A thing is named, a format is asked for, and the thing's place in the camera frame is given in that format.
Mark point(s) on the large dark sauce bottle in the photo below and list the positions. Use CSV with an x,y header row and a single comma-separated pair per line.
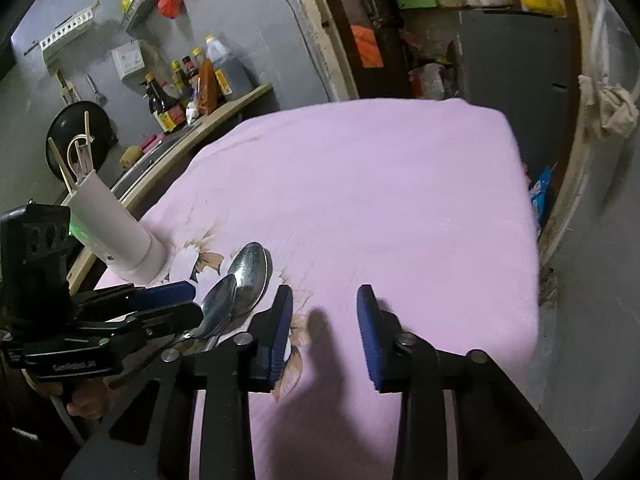
x,y
160,107

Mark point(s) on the kitchen sink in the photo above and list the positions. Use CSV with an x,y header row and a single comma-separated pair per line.
x,y
150,160

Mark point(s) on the wooden chopstick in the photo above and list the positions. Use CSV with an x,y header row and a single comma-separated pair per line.
x,y
62,165
87,135

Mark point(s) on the orange plastic bag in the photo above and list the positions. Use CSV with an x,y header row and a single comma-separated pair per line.
x,y
367,45

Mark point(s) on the hanging wooden utensil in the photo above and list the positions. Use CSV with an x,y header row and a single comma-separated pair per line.
x,y
69,87

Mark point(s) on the steel table knife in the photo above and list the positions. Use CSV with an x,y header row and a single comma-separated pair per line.
x,y
82,162

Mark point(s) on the red label sauce bottle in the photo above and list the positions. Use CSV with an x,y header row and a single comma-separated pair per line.
x,y
190,72

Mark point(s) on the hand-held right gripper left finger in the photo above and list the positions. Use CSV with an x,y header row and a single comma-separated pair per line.
x,y
281,335

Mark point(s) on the hanging steel spatula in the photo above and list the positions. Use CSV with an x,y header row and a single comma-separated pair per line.
x,y
96,91

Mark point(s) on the steel spoon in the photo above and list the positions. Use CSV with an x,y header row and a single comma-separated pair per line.
x,y
220,305
252,272

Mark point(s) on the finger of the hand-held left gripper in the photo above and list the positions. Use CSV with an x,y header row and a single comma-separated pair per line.
x,y
165,294
170,320

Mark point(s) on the yellow cap sauce bottle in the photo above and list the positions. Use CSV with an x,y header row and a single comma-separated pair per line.
x,y
178,80

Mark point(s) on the white squeeze tube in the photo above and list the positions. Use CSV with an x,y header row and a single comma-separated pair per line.
x,y
192,110

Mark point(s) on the slim yellow cap bottle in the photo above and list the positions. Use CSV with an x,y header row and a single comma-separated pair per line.
x,y
197,57

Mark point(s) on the clear plastic jug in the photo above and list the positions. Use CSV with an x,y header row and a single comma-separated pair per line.
x,y
427,81

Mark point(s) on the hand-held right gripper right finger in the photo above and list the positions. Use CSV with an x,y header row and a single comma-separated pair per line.
x,y
371,340

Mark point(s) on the orange sauce pouch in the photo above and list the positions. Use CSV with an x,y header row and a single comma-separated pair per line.
x,y
207,87

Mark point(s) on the white wall shelf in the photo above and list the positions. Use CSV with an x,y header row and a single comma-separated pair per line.
x,y
67,35

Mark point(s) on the black wok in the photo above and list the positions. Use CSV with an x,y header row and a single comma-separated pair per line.
x,y
70,127

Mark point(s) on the person's left hand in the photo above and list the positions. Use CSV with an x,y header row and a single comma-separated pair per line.
x,y
87,402

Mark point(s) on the white plastic utensil holder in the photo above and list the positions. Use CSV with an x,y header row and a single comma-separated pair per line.
x,y
115,230

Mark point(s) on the yellow sponge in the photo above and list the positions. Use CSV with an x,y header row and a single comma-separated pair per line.
x,y
131,156

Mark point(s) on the blue snack packet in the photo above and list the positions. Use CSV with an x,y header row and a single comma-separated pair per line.
x,y
542,195

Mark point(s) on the pink floral tablecloth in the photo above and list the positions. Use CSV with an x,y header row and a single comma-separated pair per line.
x,y
360,200

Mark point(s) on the pink sponge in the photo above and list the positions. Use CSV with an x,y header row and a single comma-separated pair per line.
x,y
151,142

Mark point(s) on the white electrical box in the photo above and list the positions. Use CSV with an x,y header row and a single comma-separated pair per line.
x,y
128,59

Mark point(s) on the large dark oil jug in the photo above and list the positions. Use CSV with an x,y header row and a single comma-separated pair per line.
x,y
227,67

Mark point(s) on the grey cabinet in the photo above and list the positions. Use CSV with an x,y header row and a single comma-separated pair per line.
x,y
510,85

